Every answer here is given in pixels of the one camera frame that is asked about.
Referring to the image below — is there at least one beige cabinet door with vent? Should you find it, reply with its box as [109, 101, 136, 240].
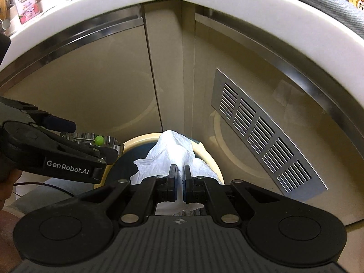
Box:
[192, 6, 364, 228]

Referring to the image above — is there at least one brown bottle with yellow label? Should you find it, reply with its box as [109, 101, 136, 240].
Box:
[347, 0, 364, 16]

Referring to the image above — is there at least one chrome object with green bead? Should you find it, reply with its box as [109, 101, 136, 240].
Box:
[73, 131, 125, 155]

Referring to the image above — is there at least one plain beige cabinet door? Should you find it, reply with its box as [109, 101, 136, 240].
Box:
[0, 4, 164, 160]

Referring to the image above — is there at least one metal vent grille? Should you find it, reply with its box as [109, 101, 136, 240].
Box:
[211, 68, 328, 202]

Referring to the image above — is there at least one beige corner filler panel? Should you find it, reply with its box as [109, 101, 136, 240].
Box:
[141, 0, 197, 137]

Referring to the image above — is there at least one pink dish soap bottle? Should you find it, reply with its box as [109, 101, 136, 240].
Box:
[11, 0, 44, 25]

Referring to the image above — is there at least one person's left forearm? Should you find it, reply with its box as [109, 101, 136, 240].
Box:
[0, 169, 22, 273]

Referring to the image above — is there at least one thin black cable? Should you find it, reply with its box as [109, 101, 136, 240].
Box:
[13, 182, 76, 197]

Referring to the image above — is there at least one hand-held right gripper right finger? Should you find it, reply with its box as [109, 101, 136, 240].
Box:
[182, 165, 288, 225]

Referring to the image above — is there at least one wooden cutting board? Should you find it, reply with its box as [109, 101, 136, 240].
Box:
[0, 0, 14, 23]

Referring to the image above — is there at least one white paper tissue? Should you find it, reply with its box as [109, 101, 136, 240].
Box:
[133, 130, 224, 217]

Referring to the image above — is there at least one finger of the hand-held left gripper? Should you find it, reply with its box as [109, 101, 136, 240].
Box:
[17, 102, 76, 133]
[58, 136, 118, 164]

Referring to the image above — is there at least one cream round trash bin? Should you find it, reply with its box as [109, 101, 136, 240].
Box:
[94, 132, 226, 217]

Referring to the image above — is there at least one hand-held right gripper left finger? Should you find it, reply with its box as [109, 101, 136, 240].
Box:
[74, 164, 179, 226]

